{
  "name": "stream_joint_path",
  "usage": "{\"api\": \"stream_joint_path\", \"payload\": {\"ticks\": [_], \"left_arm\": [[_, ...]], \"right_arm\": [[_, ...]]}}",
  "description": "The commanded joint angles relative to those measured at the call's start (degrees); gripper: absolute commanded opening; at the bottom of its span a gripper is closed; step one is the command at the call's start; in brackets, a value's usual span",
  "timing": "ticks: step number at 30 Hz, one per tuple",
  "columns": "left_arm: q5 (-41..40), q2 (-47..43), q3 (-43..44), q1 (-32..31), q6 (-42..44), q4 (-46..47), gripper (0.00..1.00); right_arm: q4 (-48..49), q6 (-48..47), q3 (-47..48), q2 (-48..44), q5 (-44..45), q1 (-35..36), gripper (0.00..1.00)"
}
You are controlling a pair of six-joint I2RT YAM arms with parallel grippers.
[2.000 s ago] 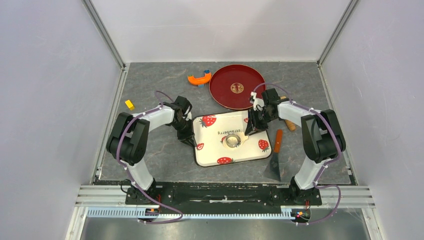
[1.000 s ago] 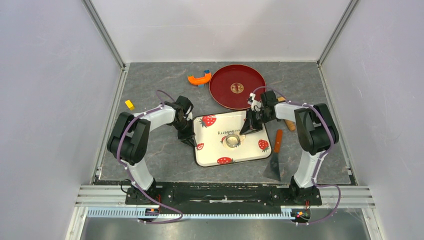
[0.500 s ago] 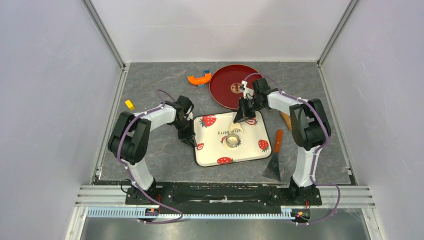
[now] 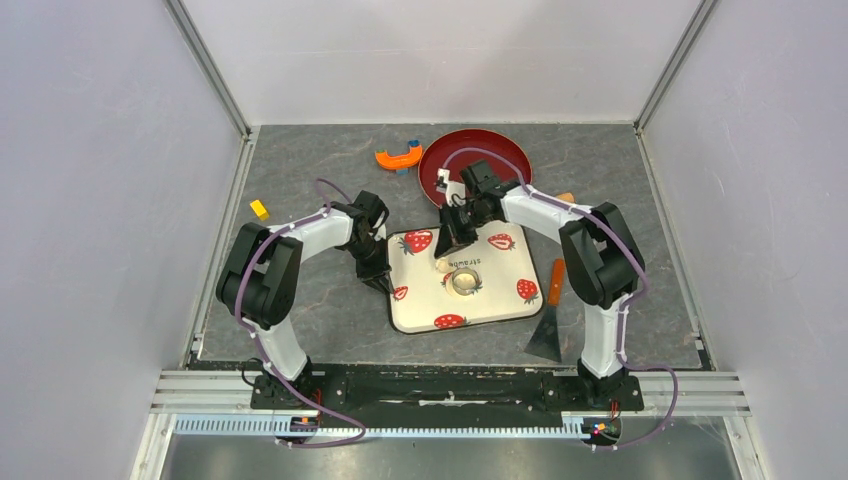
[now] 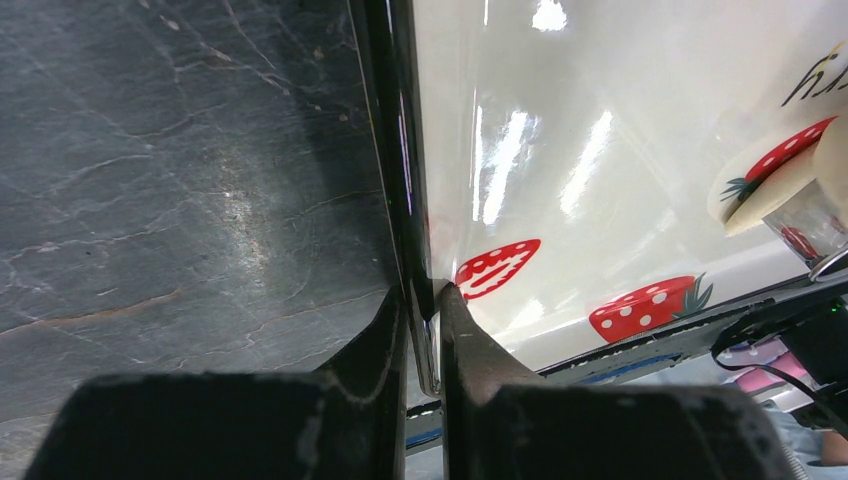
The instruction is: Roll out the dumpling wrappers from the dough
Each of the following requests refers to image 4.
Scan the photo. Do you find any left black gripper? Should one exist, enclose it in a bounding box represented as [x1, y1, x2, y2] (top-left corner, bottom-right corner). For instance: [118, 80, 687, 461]
[344, 236, 393, 296]

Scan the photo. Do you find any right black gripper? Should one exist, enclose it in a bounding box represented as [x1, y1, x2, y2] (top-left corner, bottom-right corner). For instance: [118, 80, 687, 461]
[436, 200, 494, 259]

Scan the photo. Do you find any torn off dough scrap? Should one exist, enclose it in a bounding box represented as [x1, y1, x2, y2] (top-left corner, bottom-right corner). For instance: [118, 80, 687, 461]
[435, 258, 452, 273]

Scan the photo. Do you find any yellow block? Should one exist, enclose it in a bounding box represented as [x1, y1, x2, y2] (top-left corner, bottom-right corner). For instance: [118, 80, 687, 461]
[249, 199, 270, 221]

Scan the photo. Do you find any red round plate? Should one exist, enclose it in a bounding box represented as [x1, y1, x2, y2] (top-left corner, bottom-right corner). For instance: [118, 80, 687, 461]
[418, 129, 533, 206]

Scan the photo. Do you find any white toothed cable strip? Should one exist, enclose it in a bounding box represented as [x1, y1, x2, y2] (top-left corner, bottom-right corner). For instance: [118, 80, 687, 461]
[174, 414, 590, 440]

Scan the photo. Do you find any orange U-shaped toy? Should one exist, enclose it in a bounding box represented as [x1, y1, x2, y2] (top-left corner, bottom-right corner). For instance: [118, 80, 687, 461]
[375, 140, 424, 172]

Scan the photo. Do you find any wooden dough roller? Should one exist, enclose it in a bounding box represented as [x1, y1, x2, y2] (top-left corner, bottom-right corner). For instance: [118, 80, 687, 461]
[556, 192, 575, 203]

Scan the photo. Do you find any small metal cup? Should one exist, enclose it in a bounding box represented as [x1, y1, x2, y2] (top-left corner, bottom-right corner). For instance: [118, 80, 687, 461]
[451, 267, 482, 297]

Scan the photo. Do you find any orange handled scraper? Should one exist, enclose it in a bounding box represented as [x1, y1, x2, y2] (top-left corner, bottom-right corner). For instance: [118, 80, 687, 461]
[524, 258, 566, 363]

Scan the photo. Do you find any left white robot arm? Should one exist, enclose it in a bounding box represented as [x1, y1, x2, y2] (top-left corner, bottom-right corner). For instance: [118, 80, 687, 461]
[215, 191, 393, 408]

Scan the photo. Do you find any white dough piece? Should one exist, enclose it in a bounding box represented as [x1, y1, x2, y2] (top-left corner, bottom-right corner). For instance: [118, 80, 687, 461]
[450, 270, 484, 297]

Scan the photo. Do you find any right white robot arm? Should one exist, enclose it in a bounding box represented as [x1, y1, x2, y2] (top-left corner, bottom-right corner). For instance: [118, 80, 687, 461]
[434, 160, 647, 408]

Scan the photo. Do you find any strawberry pattern tray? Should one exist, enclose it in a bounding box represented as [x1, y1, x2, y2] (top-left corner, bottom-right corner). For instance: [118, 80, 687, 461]
[388, 221, 544, 334]

